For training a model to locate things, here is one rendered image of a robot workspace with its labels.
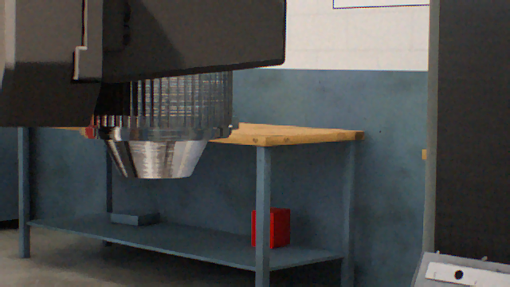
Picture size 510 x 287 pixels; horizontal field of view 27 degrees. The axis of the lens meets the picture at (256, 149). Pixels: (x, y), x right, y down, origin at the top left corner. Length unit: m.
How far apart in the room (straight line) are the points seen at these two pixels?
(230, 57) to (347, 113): 5.41
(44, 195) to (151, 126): 7.60
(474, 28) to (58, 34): 0.46
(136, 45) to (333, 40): 5.50
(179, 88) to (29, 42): 0.06
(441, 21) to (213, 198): 5.79
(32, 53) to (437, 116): 0.48
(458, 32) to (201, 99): 0.40
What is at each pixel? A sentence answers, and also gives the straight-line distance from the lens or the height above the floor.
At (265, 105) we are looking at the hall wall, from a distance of 6.11.
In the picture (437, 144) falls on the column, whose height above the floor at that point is 1.17.
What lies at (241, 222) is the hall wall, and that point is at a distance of 6.31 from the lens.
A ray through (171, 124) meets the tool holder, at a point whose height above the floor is 1.21.
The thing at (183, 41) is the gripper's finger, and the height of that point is 1.23.
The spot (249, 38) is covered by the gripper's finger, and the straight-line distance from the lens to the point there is 0.30.
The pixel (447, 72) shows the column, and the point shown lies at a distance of 0.70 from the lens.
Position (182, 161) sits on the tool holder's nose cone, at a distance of 0.32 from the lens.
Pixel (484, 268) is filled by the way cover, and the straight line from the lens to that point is 0.69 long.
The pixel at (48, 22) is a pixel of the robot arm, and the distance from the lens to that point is 0.26.
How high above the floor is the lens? 1.22
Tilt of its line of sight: 5 degrees down
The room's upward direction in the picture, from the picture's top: 1 degrees clockwise
